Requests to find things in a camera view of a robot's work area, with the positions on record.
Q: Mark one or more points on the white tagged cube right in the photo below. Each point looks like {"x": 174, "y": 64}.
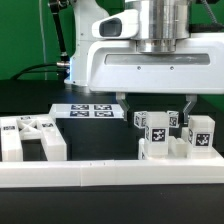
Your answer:
{"x": 173, "y": 119}

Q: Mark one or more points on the white boundary fence frame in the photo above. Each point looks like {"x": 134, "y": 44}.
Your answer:
{"x": 95, "y": 173}

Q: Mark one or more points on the white flat tagged plate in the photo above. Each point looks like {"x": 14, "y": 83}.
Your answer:
{"x": 87, "y": 111}

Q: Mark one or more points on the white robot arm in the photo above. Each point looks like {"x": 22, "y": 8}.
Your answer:
{"x": 87, "y": 12}

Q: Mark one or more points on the white tagged cube left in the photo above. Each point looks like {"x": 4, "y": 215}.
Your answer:
{"x": 140, "y": 119}

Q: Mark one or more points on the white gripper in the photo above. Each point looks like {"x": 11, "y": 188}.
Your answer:
{"x": 142, "y": 52}

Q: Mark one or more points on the white chair seat part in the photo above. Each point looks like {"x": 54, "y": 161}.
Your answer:
{"x": 174, "y": 148}

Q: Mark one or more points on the white tagged cube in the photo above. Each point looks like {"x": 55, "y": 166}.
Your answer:
{"x": 140, "y": 119}
{"x": 173, "y": 119}

